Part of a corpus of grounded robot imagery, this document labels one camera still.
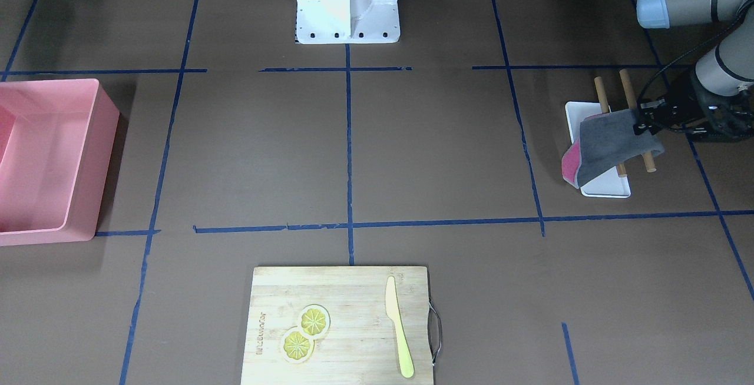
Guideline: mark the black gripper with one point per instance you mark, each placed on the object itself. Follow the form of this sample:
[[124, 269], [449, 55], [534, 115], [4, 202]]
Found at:
[[677, 104]]

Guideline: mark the grey pink towel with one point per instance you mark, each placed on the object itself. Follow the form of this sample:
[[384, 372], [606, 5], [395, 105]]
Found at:
[[603, 141]]

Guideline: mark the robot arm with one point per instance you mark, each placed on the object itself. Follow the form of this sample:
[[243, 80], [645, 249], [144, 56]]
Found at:
[[727, 65]]

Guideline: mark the white rack tray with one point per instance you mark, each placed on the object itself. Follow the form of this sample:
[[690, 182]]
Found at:
[[609, 185]]

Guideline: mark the yellow plastic knife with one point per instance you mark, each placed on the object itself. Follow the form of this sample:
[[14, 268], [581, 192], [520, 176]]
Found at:
[[405, 361]]

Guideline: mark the bamboo cutting board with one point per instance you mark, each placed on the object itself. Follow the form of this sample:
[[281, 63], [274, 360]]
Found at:
[[360, 347]]

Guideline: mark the lemon slice far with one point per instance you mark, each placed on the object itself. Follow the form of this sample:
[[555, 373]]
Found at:
[[314, 321]]

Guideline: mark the lemon slice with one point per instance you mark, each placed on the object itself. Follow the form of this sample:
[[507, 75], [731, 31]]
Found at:
[[296, 347], [314, 321]]

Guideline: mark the lemon slice near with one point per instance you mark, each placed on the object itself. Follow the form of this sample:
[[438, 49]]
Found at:
[[296, 347]]

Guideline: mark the pink plastic bin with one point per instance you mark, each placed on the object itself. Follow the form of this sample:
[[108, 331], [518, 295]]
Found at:
[[57, 137]]

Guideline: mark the white camera pole base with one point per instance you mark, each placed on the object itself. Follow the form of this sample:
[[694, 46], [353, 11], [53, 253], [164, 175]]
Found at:
[[326, 22]]

